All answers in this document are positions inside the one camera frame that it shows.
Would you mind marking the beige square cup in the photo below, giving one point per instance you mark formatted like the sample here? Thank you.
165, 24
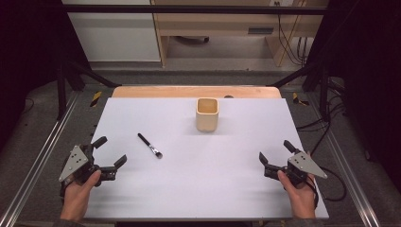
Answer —
207, 121

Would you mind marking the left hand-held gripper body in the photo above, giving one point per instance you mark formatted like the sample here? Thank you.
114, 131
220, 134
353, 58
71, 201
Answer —
77, 159

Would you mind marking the light wooden desk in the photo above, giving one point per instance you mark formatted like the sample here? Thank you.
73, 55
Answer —
214, 23

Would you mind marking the black frame strut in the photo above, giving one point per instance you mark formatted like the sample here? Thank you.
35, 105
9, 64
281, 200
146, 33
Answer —
61, 94
323, 91

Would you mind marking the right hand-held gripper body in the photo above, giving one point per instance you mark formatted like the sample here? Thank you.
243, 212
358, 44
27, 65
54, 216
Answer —
304, 165

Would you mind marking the person's right hand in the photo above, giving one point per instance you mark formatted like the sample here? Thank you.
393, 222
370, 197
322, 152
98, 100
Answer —
299, 198

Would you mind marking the yellow black tape strip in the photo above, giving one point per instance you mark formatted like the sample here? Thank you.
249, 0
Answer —
296, 98
95, 98

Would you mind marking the black curtain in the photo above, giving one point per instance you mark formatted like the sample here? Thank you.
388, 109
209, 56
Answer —
372, 63
28, 47

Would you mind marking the person's left hand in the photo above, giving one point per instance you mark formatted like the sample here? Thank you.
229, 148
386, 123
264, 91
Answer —
78, 198

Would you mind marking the white table mat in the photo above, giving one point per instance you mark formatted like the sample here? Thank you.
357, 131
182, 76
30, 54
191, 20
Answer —
201, 176

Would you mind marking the white cabinet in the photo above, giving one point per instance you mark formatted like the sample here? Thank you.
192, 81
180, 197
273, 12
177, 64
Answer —
116, 38

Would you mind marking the black horizontal frame bar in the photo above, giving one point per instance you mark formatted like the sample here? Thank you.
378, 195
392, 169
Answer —
189, 9

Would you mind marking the grey desk label plate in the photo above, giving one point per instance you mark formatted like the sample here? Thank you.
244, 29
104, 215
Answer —
260, 31

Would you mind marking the aluminium rail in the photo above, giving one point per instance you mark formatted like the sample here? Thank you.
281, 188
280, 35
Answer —
343, 170
41, 157

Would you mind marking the black makeup brush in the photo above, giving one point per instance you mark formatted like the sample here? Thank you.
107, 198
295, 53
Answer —
148, 144

